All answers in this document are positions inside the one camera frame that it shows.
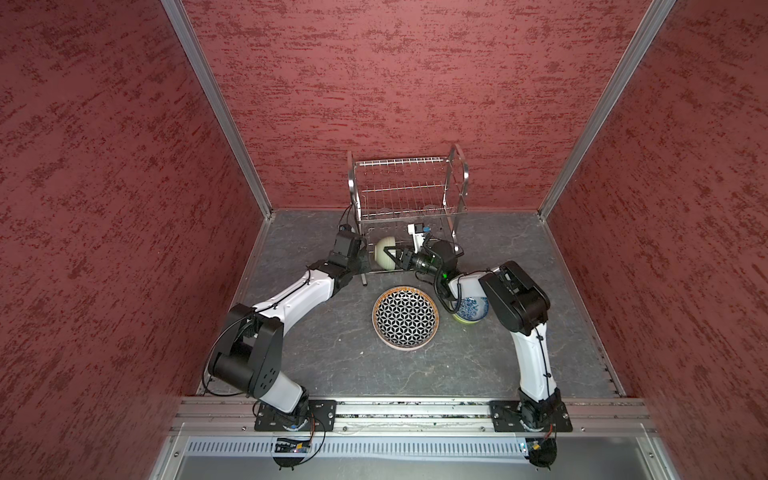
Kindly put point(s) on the left base circuit board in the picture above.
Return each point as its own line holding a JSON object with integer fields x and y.
{"x": 290, "y": 453}

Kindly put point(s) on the right base circuit board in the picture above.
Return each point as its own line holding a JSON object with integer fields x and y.
{"x": 541, "y": 453}

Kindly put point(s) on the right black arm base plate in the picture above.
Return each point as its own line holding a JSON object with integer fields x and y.
{"x": 504, "y": 415}

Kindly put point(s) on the left aluminium corner post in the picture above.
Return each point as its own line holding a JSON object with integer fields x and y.
{"x": 187, "y": 37}

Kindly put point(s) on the pale green bowl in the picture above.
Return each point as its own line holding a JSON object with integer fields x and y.
{"x": 383, "y": 260}

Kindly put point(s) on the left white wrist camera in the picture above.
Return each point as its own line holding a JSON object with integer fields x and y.
{"x": 347, "y": 230}

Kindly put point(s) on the base circuit board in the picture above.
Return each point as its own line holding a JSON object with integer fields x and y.
{"x": 541, "y": 453}
{"x": 290, "y": 453}

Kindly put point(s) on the lime green bowl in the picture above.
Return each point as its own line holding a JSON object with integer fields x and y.
{"x": 469, "y": 320}

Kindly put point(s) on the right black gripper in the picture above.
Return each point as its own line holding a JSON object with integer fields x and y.
{"x": 408, "y": 257}

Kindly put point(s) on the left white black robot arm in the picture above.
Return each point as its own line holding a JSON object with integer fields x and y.
{"x": 247, "y": 354}

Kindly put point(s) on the blue floral white bowl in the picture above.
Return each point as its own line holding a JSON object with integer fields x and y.
{"x": 471, "y": 306}

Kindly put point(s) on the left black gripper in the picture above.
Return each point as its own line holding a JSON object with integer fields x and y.
{"x": 364, "y": 263}

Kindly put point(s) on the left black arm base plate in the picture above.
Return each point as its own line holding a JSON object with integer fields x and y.
{"x": 321, "y": 414}

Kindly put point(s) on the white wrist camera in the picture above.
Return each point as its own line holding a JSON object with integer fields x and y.
{"x": 418, "y": 232}
{"x": 347, "y": 230}

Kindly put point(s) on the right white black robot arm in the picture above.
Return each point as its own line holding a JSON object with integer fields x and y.
{"x": 507, "y": 291}

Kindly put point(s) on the aluminium corner post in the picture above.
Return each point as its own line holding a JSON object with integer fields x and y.
{"x": 647, "y": 30}
{"x": 187, "y": 37}

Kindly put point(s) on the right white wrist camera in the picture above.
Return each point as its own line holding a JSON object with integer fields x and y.
{"x": 418, "y": 232}

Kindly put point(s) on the right aluminium corner post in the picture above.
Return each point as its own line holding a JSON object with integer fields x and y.
{"x": 647, "y": 30}

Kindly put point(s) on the white patterned deep plate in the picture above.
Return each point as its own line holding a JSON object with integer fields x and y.
{"x": 405, "y": 318}

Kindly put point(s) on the aluminium front rail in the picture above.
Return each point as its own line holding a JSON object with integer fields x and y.
{"x": 409, "y": 428}

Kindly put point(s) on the steel two-tier dish rack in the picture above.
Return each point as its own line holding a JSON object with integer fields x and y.
{"x": 388, "y": 194}

